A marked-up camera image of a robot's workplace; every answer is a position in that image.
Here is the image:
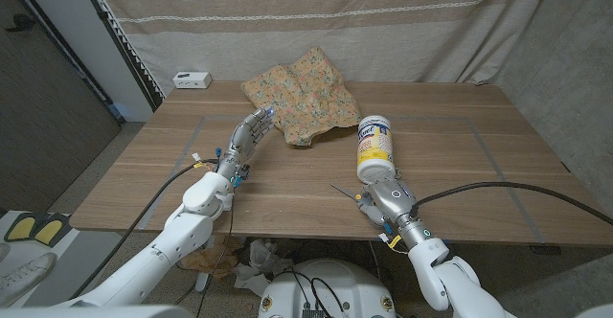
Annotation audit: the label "white yellow wipes canister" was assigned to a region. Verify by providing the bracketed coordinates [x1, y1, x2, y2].
[355, 114, 397, 185]

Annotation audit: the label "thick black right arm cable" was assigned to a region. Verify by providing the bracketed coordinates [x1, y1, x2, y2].
[409, 180, 613, 227]

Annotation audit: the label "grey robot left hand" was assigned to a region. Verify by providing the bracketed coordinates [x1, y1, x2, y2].
[215, 106, 276, 185]

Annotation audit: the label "crumpled white paper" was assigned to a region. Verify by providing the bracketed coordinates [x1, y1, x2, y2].
[233, 238, 294, 298]

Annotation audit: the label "white power strip box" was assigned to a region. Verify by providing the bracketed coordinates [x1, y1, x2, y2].
[172, 71, 214, 90]

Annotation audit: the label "yellow black foot pad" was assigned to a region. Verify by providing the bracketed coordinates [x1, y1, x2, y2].
[40, 215, 72, 247]
[3, 212, 42, 243]

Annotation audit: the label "beige striped curtain backdrop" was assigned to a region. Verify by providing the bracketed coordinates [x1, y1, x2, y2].
[88, 0, 556, 85]

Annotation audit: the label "white sneaker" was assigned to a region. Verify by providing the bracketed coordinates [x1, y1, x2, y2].
[0, 252, 58, 305]

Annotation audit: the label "floral patterned cloth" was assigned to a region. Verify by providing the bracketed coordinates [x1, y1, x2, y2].
[241, 45, 364, 147]

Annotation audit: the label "metal table leg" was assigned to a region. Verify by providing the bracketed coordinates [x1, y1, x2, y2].
[194, 269, 215, 293]

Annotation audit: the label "perforated metal rail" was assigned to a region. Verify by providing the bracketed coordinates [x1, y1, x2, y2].
[76, 0, 167, 113]

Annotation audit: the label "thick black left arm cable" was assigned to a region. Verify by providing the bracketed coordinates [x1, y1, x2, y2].
[70, 158, 219, 301]

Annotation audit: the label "grey scissors with tan grips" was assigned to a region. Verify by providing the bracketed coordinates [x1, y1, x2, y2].
[329, 183, 365, 203]

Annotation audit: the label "crumpled brown paper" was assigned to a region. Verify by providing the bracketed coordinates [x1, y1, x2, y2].
[180, 235, 245, 281]

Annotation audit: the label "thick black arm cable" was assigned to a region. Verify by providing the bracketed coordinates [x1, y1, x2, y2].
[409, 180, 613, 227]
[70, 158, 219, 301]

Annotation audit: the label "dark grey door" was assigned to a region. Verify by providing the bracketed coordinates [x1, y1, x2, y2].
[0, 0, 122, 214]

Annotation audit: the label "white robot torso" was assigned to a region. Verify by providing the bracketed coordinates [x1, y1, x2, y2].
[258, 259, 397, 318]

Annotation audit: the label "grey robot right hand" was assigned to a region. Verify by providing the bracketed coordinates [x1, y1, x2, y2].
[355, 176, 436, 252]

